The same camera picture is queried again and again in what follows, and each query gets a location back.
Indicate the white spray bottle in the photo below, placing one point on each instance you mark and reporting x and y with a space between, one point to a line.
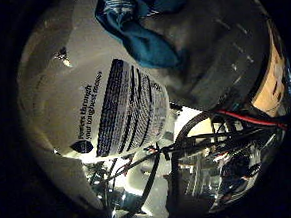
85 109

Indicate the teal cloth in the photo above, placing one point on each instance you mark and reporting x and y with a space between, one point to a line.
147 38

